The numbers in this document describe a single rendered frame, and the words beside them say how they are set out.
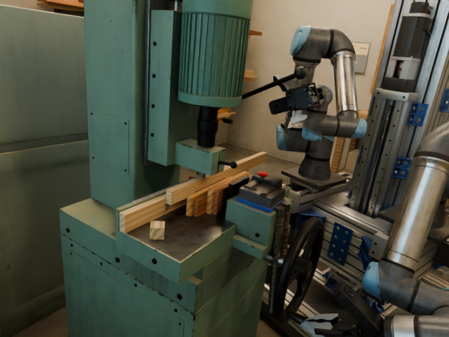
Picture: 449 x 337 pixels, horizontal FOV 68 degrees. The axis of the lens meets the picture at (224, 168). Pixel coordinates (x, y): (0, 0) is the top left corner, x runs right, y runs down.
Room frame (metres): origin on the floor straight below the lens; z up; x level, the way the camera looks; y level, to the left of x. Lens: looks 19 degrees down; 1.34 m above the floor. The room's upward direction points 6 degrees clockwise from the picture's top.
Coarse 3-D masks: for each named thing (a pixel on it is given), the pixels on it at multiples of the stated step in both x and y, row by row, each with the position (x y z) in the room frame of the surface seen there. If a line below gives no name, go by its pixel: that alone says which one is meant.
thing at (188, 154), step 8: (176, 144) 0.95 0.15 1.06; (184, 144) 0.93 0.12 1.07; (192, 144) 0.94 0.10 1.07; (176, 152) 0.95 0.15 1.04; (184, 152) 0.93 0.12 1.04; (192, 152) 0.92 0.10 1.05; (200, 152) 0.90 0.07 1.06; (208, 152) 0.89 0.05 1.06; (216, 152) 0.90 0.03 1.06; (224, 152) 0.93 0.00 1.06; (176, 160) 0.95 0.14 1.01; (184, 160) 0.93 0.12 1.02; (192, 160) 0.92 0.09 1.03; (200, 160) 0.90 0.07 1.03; (208, 160) 0.89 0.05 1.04; (216, 160) 0.90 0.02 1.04; (224, 160) 0.94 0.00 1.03; (192, 168) 0.91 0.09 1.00; (200, 168) 0.90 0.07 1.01; (208, 168) 0.88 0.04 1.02; (216, 168) 0.90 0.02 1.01
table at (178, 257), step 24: (288, 192) 1.10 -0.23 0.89; (168, 216) 0.80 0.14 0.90; (192, 216) 0.82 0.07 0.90; (216, 216) 0.83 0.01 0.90; (120, 240) 0.70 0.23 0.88; (144, 240) 0.68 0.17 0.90; (168, 240) 0.69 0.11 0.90; (192, 240) 0.70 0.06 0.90; (216, 240) 0.72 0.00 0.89; (240, 240) 0.77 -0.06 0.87; (144, 264) 0.66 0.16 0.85; (168, 264) 0.62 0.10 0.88; (192, 264) 0.64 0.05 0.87
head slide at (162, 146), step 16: (160, 16) 0.94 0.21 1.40; (176, 16) 0.93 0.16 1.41; (160, 32) 0.94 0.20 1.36; (176, 32) 0.94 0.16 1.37; (160, 48) 0.94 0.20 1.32; (176, 48) 0.94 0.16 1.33; (160, 64) 0.94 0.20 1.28; (176, 64) 0.94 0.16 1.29; (160, 80) 0.94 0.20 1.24; (176, 80) 0.94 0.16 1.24; (160, 96) 0.94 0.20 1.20; (176, 96) 0.95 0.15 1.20; (160, 112) 0.94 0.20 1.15; (176, 112) 0.95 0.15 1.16; (192, 112) 1.01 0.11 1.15; (160, 128) 0.94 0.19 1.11; (176, 128) 0.95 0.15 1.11; (192, 128) 1.02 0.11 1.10; (160, 144) 0.94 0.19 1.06; (160, 160) 0.93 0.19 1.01
